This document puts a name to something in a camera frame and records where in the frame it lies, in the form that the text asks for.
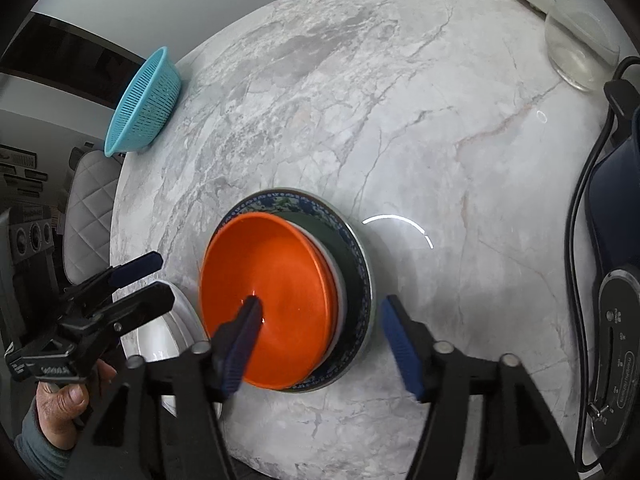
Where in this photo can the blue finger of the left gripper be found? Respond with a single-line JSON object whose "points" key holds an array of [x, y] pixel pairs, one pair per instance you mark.
{"points": [[134, 270]]}

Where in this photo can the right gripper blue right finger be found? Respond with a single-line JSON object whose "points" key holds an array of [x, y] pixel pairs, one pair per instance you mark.
{"points": [[397, 328]]}

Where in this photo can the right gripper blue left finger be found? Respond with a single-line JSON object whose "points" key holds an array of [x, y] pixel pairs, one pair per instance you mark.
{"points": [[237, 340]]}

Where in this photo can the orange plastic bowl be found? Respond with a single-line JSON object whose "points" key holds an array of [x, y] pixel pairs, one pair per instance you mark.
{"points": [[262, 255]]}

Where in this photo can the white oval plate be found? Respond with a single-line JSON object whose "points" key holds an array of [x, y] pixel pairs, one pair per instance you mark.
{"points": [[168, 336]]}

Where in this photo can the small white bowl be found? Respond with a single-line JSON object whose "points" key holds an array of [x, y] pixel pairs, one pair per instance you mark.
{"points": [[340, 288]]}

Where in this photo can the blue white patterned bowl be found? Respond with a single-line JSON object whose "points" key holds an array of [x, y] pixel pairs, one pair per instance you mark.
{"points": [[331, 229]]}

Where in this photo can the left hand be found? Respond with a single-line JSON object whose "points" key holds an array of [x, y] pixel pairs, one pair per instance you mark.
{"points": [[57, 409]]}

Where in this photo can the turquoise plastic colander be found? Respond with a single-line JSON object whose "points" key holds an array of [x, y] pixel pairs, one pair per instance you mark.
{"points": [[145, 106]]}

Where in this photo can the dark blue electric kettle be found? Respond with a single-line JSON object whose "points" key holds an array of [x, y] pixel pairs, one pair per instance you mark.
{"points": [[613, 218]]}

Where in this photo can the clear glass cup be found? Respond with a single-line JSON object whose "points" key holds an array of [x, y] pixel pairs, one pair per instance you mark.
{"points": [[580, 46]]}

